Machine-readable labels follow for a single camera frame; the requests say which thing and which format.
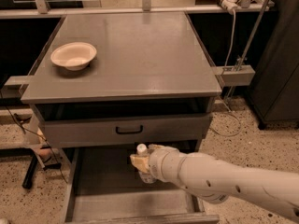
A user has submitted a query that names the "clear plastic bottle white cap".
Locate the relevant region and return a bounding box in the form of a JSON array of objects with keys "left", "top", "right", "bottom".
[{"left": 136, "top": 144, "right": 156, "bottom": 184}]

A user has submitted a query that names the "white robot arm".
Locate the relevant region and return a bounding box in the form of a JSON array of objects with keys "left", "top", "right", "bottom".
[{"left": 130, "top": 144, "right": 299, "bottom": 223}]

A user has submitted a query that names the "black clamp tool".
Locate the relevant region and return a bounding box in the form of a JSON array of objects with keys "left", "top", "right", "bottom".
[{"left": 22, "top": 146, "right": 62, "bottom": 189}]

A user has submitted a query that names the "thin black cable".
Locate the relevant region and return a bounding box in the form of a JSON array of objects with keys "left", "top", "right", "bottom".
[{"left": 0, "top": 91, "right": 69, "bottom": 184}]

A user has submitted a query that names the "grey open middle drawer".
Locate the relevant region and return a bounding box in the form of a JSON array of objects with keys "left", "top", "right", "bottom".
[{"left": 61, "top": 144, "right": 220, "bottom": 224}]

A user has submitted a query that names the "white paper bowl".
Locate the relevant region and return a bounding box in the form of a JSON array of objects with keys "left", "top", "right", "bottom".
[{"left": 50, "top": 42, "right": 97, "bottom": 71}]

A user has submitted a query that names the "grey metal bracket block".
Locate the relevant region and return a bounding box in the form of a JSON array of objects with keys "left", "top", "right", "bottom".
[{"left": 212, "top": 65, "right": 255, "bottom": 87}]

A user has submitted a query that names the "white power cable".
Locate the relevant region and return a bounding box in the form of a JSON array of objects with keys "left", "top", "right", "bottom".
[{"left": 208, "top": 7, "right": 243, "bottom": 138}]

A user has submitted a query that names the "metal railing frame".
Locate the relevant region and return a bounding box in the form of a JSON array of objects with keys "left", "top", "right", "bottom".
[{"left": 0, "top": 0, "right": 277, "bottom": 20}]

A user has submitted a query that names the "grey closed top drawer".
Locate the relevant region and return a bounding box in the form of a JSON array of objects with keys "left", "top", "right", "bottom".
[{"left": 41, "top": 114, "right": 211, "bottom": 147}]

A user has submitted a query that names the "diagonal metal rod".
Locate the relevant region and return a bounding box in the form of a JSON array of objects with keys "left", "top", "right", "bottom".
[{"left": 235, "top": 0, "right": 270, "bottom": 71}]

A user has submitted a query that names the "grey drawer cabinet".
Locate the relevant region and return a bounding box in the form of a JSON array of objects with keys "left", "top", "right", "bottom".
[{"left": 21, "top": 12, "right": 221, "bottom": 150}]

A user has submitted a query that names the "dark side cabinet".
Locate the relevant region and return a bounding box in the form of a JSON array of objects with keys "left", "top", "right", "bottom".
[{"left": 247, "top": 0, "right": 299, "bottom": 130}]

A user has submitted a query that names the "black drawer handle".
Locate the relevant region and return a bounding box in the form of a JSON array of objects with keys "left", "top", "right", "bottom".
[{"left": 115, "top": 125, "right": 144, "bottom": 135}]

